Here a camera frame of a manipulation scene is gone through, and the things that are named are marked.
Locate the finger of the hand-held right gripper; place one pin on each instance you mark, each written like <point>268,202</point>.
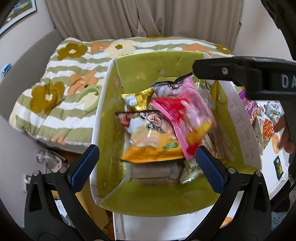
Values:
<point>222,69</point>

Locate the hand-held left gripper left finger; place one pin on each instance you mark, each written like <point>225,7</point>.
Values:
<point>84,169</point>

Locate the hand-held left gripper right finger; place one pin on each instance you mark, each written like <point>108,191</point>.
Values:
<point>210,169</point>

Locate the silver snack packet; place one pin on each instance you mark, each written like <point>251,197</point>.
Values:
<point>274,111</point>

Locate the purple snack packet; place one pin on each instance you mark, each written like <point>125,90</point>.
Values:
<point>248,106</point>

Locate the orange striped snack packet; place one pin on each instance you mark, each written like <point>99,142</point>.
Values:
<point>266,129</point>

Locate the pink snack packet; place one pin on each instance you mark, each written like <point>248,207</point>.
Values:
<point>185,111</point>

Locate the green cardboard box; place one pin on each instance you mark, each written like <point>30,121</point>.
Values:
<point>161,199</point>

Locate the black white cartoon packet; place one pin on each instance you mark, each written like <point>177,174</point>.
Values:
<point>166,89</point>

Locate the yellow snack packet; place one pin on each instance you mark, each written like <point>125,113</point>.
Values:
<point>150,148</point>

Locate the small dark green packet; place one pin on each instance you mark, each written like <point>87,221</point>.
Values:
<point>279,167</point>

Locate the gold snack packet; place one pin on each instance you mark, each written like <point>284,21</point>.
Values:
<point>136,99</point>

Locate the person's right hand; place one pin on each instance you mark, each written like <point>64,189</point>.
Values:
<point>286,144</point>

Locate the white floor device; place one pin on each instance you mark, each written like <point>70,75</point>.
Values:
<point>49,160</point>

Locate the yellow cardboard piece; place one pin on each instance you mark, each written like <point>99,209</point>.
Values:
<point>92,208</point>

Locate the floral striped blanket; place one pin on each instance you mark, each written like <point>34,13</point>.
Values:
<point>57,92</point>

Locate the fruit print tablecloth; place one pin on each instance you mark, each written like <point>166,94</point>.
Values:
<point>143,228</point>

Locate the beige curtain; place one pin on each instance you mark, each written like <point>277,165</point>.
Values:
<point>138,18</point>

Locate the blue white small object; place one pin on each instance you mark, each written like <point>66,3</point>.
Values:
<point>6,70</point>

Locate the grey bed headboard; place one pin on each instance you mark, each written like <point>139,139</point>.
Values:
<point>23,53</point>

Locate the white wall socket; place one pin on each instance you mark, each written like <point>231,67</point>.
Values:
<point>27,183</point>

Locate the framed wall picture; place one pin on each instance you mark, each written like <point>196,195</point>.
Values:
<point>20,9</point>

